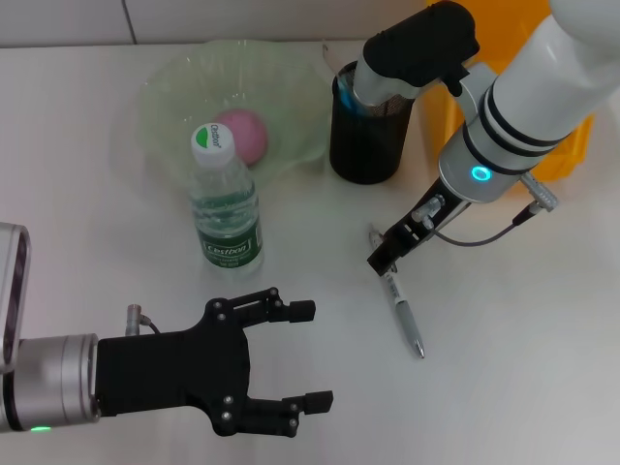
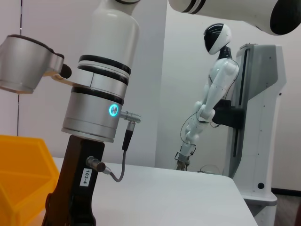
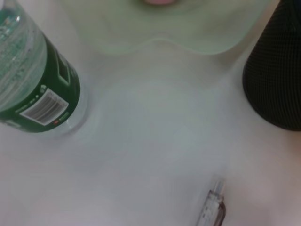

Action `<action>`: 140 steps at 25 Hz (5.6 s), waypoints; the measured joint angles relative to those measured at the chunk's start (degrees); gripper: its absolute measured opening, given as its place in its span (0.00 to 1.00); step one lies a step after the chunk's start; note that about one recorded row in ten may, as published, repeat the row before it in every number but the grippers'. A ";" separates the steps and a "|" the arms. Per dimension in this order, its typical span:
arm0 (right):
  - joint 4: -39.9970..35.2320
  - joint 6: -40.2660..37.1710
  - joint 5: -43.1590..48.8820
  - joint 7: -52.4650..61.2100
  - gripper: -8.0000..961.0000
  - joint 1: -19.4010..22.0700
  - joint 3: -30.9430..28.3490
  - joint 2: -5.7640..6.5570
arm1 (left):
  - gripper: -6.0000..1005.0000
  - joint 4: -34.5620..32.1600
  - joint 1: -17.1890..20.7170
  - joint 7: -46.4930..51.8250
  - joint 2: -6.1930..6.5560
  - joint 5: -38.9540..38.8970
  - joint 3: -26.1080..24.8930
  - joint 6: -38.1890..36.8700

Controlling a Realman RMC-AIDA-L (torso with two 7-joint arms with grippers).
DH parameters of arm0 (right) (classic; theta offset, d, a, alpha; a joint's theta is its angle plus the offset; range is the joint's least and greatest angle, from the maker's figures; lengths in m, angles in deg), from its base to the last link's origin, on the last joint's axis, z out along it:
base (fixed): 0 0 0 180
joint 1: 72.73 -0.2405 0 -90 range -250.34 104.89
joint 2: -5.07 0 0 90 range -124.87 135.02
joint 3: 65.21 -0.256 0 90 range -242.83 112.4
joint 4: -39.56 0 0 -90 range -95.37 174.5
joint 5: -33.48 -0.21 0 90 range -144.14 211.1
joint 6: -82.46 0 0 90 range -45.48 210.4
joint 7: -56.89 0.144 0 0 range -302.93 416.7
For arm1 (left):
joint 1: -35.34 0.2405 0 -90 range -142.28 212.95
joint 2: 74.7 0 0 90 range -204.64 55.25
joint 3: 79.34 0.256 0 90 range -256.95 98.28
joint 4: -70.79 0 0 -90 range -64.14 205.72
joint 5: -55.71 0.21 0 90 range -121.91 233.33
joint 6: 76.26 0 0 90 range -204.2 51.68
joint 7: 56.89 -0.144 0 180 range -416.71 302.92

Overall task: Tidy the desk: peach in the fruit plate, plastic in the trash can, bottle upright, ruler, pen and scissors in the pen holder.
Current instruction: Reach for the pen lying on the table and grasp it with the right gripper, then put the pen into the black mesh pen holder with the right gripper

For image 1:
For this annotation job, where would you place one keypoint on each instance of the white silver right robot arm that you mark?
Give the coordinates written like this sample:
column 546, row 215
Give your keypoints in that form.
column 533, row 97

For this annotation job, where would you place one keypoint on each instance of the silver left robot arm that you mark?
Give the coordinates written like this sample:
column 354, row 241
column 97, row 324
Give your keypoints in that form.
column 53, row 382

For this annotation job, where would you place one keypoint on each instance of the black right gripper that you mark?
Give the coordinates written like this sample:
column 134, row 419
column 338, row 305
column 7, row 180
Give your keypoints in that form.
column 431, row 213

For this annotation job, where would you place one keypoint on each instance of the yellow plastic bin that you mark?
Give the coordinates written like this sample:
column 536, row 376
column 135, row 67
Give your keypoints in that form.
column 438, row 121

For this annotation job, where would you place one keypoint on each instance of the blue teal scissors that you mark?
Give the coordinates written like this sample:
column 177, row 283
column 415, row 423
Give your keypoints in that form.
column 348, row 94

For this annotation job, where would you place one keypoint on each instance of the clear plastic ruler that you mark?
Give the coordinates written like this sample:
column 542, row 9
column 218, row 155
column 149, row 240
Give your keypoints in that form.
column 330, row 55

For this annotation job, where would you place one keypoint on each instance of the black mesh pen holder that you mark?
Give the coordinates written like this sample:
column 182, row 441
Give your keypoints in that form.
column 363, row 145

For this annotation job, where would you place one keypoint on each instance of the green glass fruit plate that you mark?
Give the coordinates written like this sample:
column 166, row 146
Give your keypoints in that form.
column 169, row 121

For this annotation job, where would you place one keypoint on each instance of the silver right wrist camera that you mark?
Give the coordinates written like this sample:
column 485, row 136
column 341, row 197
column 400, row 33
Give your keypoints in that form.
column 416, row 48

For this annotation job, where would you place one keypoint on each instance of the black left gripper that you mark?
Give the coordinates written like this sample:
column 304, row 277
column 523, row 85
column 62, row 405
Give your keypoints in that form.
column 169, row 373

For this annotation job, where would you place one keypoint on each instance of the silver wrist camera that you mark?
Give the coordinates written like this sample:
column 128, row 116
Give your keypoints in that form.
column 12, row 290
column 416, row 48

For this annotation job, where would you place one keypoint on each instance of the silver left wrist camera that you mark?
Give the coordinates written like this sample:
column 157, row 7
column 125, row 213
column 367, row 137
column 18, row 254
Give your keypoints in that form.
column 12, row 290

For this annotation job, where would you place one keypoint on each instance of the clear grey ballpoint pen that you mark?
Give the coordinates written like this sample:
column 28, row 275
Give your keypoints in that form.
column 407, row 319

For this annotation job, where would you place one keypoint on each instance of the pink peach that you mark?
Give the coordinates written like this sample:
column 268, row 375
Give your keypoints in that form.
column 249, row 140

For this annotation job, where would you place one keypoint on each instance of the clear green-label water bottle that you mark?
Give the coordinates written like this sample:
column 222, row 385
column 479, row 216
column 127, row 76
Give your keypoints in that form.
column 223, row 203

